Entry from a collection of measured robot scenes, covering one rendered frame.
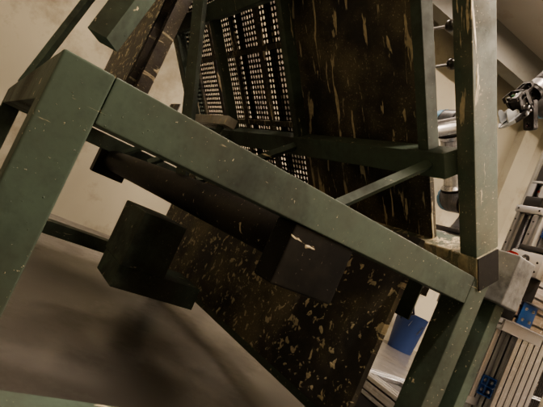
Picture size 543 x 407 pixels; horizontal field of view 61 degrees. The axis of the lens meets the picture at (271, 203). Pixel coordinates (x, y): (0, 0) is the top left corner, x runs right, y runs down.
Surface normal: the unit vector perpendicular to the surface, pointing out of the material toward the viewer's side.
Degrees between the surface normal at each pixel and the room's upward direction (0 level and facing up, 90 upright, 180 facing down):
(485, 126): 90
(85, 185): 90
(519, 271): 90
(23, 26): 90
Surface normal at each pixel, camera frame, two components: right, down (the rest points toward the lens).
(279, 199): 0.52, 0.18
